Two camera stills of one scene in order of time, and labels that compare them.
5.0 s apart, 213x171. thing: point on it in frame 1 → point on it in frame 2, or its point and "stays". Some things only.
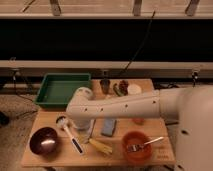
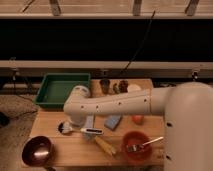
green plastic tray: x=57 y=89 stays
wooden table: x=54 y=140 stays
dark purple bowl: x=43 y=141 → x=37 y=151
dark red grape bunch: x=123 y=84 stays
